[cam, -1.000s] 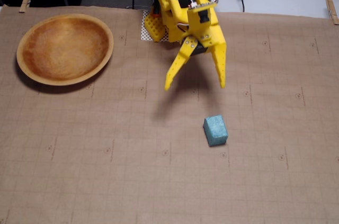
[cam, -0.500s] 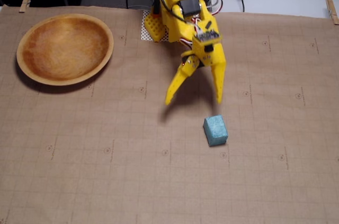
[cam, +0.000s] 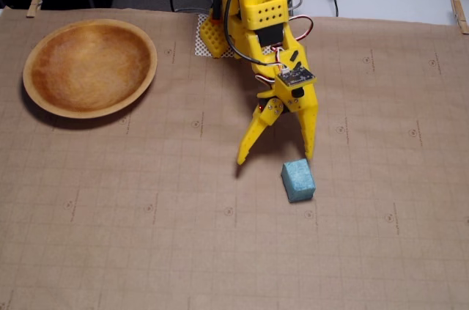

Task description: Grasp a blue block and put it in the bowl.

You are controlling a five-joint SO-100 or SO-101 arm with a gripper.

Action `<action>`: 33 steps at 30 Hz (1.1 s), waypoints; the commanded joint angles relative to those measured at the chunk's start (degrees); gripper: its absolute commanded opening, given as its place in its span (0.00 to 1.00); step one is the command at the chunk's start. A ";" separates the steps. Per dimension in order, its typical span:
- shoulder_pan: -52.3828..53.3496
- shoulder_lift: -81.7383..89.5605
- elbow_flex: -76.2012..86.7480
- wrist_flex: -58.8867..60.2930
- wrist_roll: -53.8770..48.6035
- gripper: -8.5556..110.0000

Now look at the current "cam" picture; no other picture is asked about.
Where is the blue foam block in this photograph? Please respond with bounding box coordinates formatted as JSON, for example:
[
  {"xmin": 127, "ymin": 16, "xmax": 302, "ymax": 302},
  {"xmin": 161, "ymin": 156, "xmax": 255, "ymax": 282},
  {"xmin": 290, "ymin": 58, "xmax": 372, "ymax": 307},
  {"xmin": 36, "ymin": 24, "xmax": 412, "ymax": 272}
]
[{"xmin": 281, "ymin": 158, "xmax": 315, "ymax": 204}]

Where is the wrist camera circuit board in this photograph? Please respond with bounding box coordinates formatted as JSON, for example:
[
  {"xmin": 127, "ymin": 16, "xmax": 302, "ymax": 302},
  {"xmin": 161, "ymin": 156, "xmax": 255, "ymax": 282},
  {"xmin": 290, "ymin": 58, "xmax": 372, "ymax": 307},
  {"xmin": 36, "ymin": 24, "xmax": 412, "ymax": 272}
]
[{"xmin": 275, "ymin": 67, "xmax": 317, "ymax": 100}]

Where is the black camera cable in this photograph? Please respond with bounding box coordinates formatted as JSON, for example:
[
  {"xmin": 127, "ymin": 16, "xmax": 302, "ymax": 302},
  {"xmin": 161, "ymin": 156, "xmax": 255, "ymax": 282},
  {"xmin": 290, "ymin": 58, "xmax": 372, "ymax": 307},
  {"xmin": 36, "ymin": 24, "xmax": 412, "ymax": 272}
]
[{"xmin": 224, "ymin": 0, "xmax": 283, "ymax": 67}]

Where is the white red servo wire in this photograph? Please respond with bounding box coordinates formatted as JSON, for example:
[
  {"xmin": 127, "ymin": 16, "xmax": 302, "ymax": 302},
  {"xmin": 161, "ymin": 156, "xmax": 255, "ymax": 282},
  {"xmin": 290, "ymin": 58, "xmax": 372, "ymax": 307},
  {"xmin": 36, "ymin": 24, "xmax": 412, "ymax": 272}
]
[{"xmin": 256, "ymin": 15, "xmax": 315, "ymax": 86}]

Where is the gridded gift wrap paper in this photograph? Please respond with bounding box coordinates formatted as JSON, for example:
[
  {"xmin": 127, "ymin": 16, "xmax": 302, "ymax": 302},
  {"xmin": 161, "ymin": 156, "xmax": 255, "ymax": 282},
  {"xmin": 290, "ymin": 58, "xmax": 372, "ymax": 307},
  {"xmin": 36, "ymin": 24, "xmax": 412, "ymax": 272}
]
[{"xmin": 0, "ymin": 7, "xmax": 469, "ymax": 310}]

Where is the yellow perforated robot base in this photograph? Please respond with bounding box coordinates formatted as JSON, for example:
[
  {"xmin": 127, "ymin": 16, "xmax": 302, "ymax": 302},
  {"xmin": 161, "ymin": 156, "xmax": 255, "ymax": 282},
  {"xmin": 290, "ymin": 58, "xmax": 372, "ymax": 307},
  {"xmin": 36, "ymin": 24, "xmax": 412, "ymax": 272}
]
[{"xmin": 199, "ymin": 12, "xmax": 230, "ymax": 59}]

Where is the round wooden bowl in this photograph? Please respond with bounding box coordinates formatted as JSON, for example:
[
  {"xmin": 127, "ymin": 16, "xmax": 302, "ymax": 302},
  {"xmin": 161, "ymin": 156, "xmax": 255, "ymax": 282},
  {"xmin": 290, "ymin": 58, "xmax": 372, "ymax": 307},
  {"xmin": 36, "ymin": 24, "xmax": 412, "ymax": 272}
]
[{"xmin": 22, "ymin": 18, "xmax": 158, "ymax": 119}]

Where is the white mesh mat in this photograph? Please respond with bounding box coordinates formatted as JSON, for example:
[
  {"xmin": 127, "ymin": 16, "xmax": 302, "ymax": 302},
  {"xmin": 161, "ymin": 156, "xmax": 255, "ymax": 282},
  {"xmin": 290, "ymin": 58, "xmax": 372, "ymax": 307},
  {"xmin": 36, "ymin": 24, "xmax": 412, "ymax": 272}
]
[{"xmin": 193, "ymin": 12, "xmax": 235, "ymax": 58}]

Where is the looped white cable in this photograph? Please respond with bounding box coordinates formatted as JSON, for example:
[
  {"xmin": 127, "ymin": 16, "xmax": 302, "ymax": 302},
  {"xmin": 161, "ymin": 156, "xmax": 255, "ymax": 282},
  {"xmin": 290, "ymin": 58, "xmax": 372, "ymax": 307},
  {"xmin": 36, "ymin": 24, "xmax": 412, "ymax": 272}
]
[{"xmin": 284, "ymin": 0, "xmax": 305, "ymax": 16}]

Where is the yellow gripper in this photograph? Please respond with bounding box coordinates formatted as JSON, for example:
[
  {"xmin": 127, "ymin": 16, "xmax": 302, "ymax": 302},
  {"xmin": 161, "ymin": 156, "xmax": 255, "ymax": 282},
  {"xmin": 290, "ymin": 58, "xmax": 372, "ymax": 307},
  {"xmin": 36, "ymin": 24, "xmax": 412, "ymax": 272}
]
[{"xmin": 237, "ymin": 26, "xmax": 319, "ymax": 165}]

